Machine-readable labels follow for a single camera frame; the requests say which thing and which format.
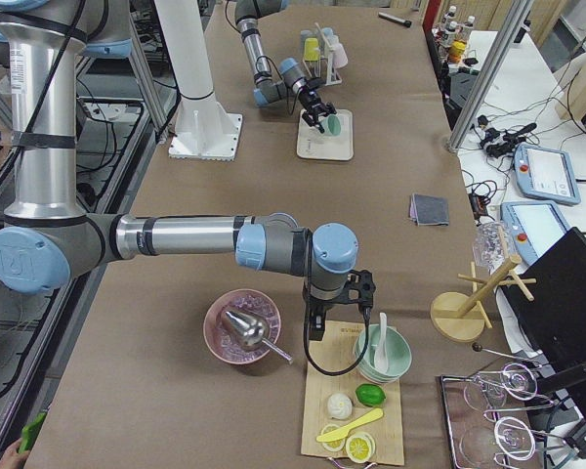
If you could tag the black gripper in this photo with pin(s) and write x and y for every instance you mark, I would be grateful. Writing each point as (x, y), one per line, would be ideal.
(318, 305)
(308, 103)

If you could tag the green cup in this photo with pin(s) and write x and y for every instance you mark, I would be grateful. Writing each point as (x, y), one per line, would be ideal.
(332, 125)

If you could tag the cream rabbit tray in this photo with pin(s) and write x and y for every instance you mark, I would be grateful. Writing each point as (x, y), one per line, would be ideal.
(311, 144)

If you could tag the pink cup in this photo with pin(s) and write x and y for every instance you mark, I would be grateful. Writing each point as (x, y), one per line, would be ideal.
(339, 56)

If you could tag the yellow cup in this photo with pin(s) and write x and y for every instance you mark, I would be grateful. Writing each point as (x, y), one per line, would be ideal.
(311, 51)

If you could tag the cream white cup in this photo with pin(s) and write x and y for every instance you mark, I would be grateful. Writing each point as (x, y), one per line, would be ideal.
(332, 41)

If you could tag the grey cup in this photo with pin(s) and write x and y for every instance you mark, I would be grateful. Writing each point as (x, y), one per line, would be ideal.
(305, 34)

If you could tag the metal scoop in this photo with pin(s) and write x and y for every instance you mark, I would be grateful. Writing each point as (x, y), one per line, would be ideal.
(251, 331)

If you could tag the white ceramic spoon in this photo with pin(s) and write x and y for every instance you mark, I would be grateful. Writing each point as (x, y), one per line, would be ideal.
(380, 357)

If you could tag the white steamed bun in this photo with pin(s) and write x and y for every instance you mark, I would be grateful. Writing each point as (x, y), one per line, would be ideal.
(339, 406)

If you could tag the green lime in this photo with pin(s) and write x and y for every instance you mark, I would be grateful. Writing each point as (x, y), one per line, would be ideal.
(371, 395)

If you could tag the pink bowl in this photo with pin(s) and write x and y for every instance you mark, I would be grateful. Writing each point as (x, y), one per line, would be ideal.
(222, 343)

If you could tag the wooden cutting board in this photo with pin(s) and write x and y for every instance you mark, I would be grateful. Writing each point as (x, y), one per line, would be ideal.
(336, 351)

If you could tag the yellow plastic knife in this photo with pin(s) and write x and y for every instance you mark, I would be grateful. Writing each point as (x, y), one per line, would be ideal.
(343, 431)

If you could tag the purple cloth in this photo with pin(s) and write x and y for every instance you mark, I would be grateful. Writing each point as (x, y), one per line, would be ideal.
(412, 208)

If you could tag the wooden stand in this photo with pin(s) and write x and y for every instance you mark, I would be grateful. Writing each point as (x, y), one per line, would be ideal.
(462, 318)

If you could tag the grey cloth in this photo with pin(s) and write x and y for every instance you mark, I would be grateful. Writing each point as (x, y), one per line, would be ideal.
(431, 210)

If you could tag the clear glass mug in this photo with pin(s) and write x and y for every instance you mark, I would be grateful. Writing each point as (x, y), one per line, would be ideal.
(492, 245)

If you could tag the metal wine glass rack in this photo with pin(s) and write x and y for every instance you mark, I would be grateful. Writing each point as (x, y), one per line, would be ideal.
(547, 387)

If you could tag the blue teach pendant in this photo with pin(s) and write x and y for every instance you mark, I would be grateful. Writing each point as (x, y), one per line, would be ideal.
(535, 226)
(546, 174)

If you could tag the black computer monitor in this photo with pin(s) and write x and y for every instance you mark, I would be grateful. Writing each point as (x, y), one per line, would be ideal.
(555, 320)

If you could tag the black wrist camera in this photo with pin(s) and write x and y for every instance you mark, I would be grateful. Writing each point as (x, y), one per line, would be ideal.
(314, 83)
(359, 289)

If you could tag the white wire cup rack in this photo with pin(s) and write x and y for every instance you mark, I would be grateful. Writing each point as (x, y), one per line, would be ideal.
(324, 68)

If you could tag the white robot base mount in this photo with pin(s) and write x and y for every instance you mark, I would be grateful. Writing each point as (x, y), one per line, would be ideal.
(203, 129)

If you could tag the aluminium frame post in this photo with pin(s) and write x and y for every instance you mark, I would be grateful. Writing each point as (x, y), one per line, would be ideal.
(500, 46)

